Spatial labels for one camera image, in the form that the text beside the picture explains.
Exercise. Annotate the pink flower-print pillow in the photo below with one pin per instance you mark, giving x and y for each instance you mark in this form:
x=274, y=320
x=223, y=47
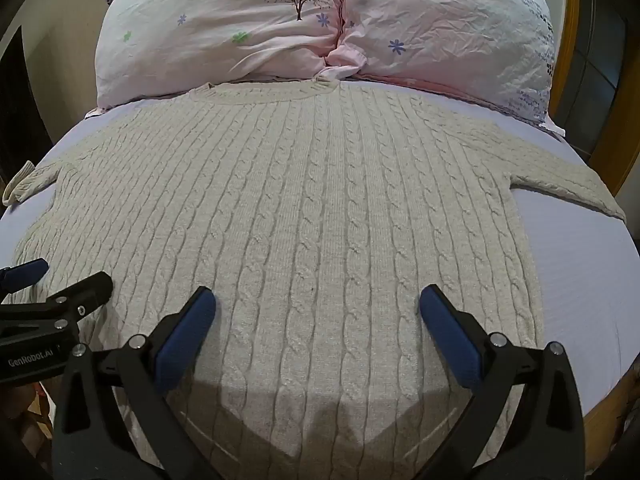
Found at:
x=450, y=35

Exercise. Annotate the pink tree-print pillow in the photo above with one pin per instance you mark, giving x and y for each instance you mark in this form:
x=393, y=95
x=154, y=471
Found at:
x=215, y=30

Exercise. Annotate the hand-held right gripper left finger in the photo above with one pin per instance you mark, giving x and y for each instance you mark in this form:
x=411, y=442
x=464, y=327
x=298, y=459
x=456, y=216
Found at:
x=186, y=332

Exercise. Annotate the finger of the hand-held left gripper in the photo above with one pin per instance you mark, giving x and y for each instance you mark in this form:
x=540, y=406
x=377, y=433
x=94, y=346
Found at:
x=75, y=296
x=22, y=272

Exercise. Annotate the wooden bed frame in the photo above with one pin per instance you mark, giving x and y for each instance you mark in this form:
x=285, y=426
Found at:
x=602, y=85

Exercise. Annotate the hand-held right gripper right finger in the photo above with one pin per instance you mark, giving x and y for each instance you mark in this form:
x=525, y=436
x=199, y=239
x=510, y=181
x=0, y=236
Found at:
x=450, y=332

